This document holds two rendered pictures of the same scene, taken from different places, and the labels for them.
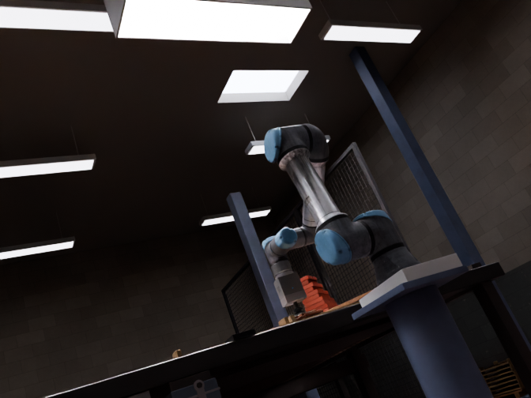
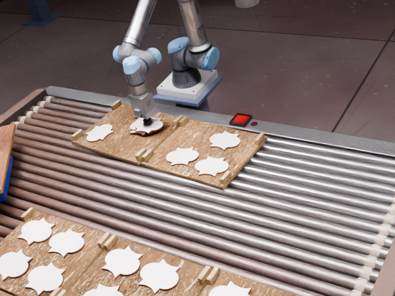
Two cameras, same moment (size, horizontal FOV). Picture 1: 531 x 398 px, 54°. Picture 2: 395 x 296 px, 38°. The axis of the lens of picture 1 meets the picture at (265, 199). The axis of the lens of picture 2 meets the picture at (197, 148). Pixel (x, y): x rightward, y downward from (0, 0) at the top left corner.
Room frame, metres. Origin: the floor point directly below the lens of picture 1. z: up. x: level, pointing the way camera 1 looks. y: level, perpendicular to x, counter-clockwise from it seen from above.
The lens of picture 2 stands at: (2.54, 2.18, 2.33)
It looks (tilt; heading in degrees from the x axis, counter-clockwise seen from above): 35 degrees down; 251
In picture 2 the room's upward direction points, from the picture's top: 13 degrees counter-clockwise
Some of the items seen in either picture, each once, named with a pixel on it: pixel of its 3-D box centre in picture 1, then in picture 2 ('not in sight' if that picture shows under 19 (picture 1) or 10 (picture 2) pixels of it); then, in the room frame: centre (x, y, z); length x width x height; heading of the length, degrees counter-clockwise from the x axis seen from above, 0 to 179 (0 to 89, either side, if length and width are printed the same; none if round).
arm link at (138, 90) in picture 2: (282, 269); (137, 87); (2.00, 0.04, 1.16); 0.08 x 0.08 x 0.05
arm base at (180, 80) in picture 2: (394, 264); (184, 72); (1.65, -0.30, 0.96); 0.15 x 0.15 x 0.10
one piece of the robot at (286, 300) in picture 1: (288, 288); (140, 103); (2.01, 0.05, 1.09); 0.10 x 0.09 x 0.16; 23
